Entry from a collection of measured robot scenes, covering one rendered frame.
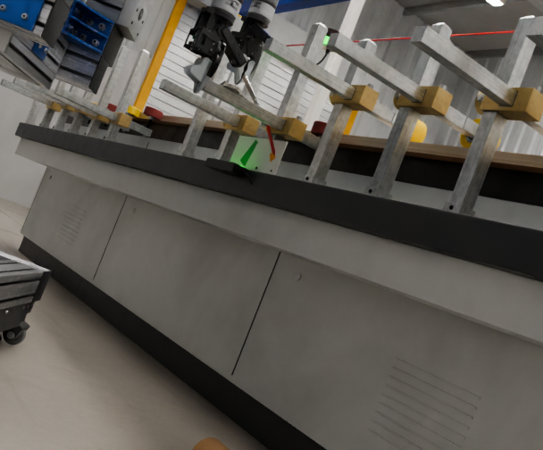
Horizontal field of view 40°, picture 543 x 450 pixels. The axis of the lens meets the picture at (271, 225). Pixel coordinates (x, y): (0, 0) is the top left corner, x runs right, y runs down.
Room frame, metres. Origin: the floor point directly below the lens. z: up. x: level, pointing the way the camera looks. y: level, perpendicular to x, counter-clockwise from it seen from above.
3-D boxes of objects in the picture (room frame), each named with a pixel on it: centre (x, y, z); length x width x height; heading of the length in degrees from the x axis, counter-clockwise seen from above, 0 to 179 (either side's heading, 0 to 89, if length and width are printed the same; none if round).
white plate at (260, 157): (2.11, 0.11, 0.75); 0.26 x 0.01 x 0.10; 34
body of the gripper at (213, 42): (1.89, 0.32, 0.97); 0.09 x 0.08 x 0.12; 124
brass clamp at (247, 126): (2.29, 0.20, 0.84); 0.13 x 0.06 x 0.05; 34
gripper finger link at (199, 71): (1.87, 0.31, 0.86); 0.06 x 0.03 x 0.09; 124
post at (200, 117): (2.52, 0.36, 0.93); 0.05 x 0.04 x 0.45; 34
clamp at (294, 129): (2.08, 0.06, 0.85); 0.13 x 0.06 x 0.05; 34
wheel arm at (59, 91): (3.06, 0.81, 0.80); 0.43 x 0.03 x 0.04; 124
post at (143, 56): (3.14, 0.77, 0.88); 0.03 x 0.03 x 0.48; 34
